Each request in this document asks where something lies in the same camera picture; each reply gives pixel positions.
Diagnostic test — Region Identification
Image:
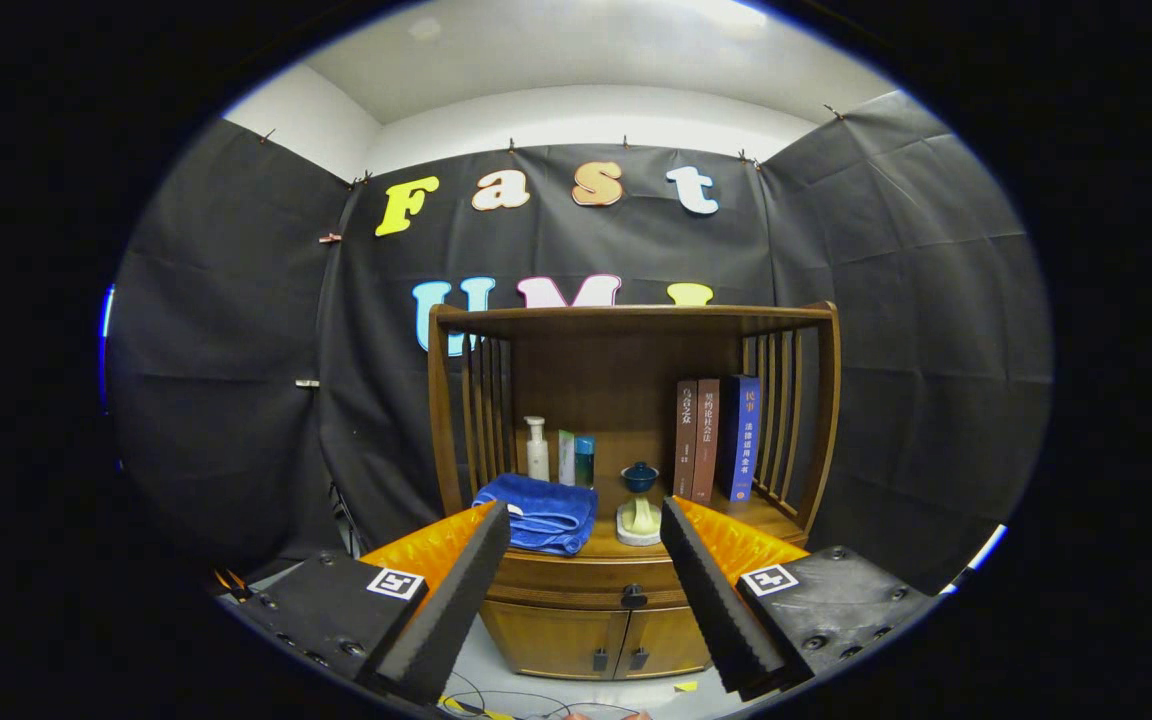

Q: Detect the dark brown book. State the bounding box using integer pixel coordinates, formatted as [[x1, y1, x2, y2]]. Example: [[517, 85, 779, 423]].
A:
[[674, 380, 701, 501]]

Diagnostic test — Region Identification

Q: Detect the green brush with white pad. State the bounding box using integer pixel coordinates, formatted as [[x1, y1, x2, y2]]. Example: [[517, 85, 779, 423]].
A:
[[616, 494, 665, 548]]

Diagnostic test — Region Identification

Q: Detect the white pump bottle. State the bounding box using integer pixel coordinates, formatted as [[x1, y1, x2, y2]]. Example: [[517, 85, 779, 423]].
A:
[[524, 416, 551, 482]]

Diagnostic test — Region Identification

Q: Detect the wooden cabinet door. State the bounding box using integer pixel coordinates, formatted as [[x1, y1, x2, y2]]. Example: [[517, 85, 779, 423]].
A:
[[479, 600, 632, 681], [624, 605, 715, 679]]

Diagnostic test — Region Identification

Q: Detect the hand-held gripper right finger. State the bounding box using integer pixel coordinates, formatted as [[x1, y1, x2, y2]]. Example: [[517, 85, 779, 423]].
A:
[[659, 496, 940, 701]]

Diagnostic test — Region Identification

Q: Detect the wooden cabinet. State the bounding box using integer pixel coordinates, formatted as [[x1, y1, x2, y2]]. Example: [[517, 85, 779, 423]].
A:
[[427, 301, 842, 683]]

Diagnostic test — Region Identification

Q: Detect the wooden countertop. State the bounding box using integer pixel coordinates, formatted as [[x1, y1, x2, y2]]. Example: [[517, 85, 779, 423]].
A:
[[511, 480, 807, 561]]

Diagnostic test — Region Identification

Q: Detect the blue folded towel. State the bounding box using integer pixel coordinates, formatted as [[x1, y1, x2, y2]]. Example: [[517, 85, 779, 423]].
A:
[[473, 473, 599, 557]]

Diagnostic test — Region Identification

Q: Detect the wooden drawer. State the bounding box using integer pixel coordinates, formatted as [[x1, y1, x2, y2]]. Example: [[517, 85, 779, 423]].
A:
[[488, 555, 697, 611]]

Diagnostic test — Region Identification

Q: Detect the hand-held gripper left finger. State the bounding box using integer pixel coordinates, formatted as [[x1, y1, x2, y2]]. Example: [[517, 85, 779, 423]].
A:
[[219, 500, 513, 707]]

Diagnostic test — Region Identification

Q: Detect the reddish brown book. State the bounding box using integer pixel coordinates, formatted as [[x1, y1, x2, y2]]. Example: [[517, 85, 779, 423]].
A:
[[691, 378, 722, 504]]

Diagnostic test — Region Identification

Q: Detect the blue book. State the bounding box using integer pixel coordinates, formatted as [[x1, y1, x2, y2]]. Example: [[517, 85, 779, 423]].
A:
[[717, 375, 763, 503]]

